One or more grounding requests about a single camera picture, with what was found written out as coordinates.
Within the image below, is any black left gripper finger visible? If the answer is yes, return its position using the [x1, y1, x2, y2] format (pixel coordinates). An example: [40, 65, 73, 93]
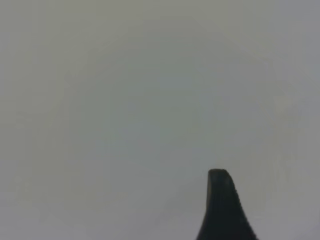
[195, 168, 261, 240]

